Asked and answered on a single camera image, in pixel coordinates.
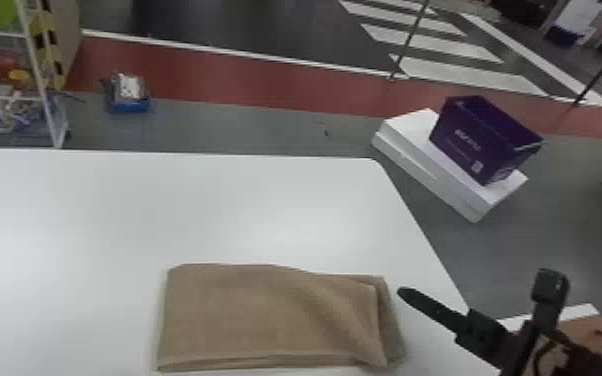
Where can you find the purple crate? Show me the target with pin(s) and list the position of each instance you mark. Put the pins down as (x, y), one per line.
(477, 139)

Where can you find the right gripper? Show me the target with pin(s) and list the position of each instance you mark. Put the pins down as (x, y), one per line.
(487, 336)

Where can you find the white slab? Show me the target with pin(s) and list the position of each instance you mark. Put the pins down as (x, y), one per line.
(411, 139)

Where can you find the blue basket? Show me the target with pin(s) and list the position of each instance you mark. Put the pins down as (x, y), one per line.
(125, 102)

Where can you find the yellow black striped post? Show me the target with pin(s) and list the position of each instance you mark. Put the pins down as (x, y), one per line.
(57, 47)

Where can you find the beige towel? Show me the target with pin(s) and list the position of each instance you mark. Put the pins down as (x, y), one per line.
(269, 315)

